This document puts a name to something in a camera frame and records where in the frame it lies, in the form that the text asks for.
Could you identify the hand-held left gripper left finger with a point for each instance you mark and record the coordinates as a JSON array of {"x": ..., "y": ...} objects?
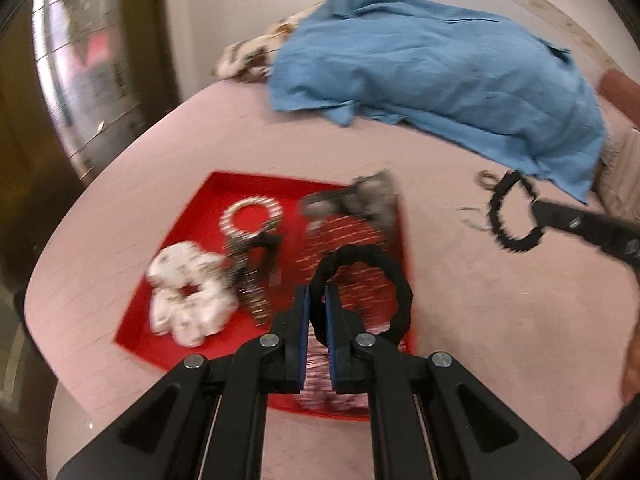
[{"x": 300, "y": 325}]

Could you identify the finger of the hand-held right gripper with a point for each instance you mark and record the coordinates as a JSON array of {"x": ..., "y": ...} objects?
[{"x": 585, "y": 227}]

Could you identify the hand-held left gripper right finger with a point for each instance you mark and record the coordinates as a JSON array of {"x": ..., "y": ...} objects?
[{"x": 331, "y": 330}]

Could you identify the black beaded hair claw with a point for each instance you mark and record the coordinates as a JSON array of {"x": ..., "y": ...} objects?
[{"x": 245, "y": 270}]

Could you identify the red plaid scrunchie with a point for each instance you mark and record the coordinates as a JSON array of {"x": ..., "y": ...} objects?
[{"x": 345, "y": 235}]

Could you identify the grey sheer scrunchie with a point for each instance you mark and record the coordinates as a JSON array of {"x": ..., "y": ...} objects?
[{"x": 370, "y": 195}]

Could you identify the white cherry print scrunchie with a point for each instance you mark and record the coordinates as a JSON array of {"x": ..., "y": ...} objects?
[{"x": 170, "y": 270}]

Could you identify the red tray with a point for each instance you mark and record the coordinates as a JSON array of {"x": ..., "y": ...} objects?
[{"x": 200, "y": 220}]

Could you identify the striped cushion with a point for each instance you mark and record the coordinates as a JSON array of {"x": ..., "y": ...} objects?
[{"x": 622, "y": 170}]

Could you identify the blue cloth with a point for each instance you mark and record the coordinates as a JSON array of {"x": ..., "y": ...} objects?
[{"x": 425, "y": 75}]

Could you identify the floral cloth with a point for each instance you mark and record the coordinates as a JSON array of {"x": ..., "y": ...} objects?
[{"x": 245, "y": 57}]

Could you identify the glass door panel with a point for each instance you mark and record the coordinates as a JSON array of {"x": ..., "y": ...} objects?
[{"x": 85, "y": 60}]

